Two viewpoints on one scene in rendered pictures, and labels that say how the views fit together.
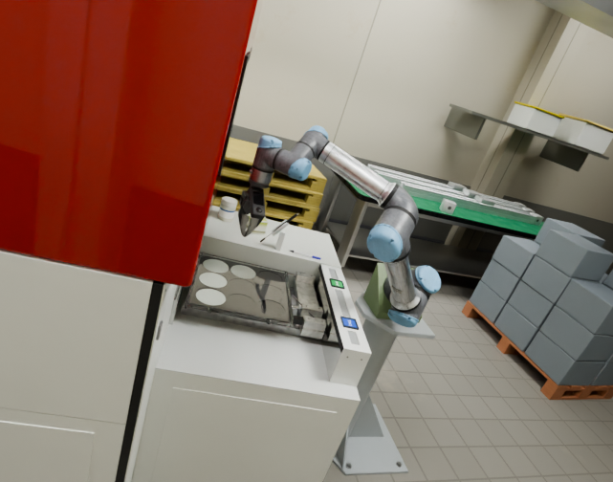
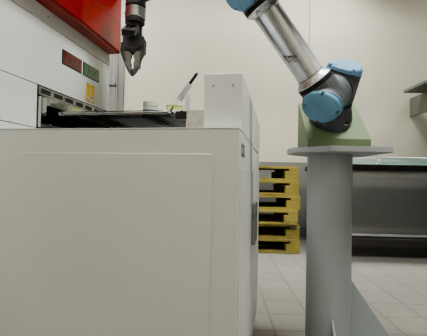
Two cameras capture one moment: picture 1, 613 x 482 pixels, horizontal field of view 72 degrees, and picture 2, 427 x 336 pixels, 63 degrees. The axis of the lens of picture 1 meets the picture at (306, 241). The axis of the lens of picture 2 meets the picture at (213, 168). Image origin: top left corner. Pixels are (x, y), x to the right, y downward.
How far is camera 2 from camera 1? 1.20 m
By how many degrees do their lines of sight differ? 33
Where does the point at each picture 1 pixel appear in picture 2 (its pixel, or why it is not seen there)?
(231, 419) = (82, 190)
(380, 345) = (330, 188)
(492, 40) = (421, 37)
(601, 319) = not seen: outside the picture
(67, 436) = not seen: outside the picture
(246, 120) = not seen: hidden behind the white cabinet
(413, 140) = (384, 135)
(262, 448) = (130, 237)
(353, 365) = (225, 97)
